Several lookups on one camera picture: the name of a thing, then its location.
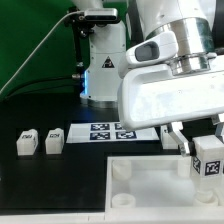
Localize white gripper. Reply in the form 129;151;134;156
118;64;224;157

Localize white square table top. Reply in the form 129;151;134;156
105;156;224;218

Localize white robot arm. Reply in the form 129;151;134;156
73;0;224;156

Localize marker sheet with tags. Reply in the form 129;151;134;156
67;122;159;144

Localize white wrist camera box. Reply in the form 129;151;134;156
125;31;179;68

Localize black cables at left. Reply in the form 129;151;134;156
0;74;86;103

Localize grey camera on black stand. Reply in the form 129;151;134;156
64;7;120;79

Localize white camera cable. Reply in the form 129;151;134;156
0;9;86;96

